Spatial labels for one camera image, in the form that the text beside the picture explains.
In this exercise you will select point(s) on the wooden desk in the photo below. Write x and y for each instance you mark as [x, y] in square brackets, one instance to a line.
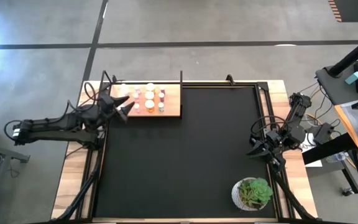
[351, 137]

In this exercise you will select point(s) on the black table mat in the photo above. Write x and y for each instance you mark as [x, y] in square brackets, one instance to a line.
[154, 174]

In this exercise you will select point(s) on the black desk leg frame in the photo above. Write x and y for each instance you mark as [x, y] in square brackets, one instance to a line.
[328, 149]

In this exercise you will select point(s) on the black metal rig frame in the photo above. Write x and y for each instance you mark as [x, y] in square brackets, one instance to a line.
[264, 93]

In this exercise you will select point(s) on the white paper sheet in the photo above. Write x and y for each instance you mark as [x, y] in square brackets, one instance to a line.
[306, 147]

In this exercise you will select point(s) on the succulent in white pot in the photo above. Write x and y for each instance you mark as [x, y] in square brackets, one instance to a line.
[256, 191]

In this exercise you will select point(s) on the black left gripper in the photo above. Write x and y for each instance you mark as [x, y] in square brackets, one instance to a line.
[101, 112]

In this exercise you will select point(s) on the light wooden shelf board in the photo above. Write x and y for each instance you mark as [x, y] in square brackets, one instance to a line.
[172, 102]

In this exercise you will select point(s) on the clear plastic water bottle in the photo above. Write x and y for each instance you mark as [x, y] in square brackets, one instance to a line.
[337, 157]

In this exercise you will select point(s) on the grey side table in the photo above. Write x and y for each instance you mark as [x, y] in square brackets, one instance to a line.
[337, 90]

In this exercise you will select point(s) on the black power supply box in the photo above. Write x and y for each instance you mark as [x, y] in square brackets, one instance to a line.
[323, 132]

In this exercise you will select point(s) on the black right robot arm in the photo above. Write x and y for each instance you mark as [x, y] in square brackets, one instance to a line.
[300, 109]

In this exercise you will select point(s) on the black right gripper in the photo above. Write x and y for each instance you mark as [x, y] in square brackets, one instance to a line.
[277, 146]

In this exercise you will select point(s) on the small teal block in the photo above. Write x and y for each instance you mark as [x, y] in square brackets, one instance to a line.
[353, 78]

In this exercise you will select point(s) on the black caster wheel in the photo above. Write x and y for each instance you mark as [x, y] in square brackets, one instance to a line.
[347, 191]

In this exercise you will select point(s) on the thick black pole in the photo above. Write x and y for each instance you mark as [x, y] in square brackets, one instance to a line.
[353, 54]

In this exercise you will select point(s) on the striped-edge black floor mat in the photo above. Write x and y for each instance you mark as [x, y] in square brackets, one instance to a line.
[353, 9]

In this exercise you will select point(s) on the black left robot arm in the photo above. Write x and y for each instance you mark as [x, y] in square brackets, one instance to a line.
[51, 127]

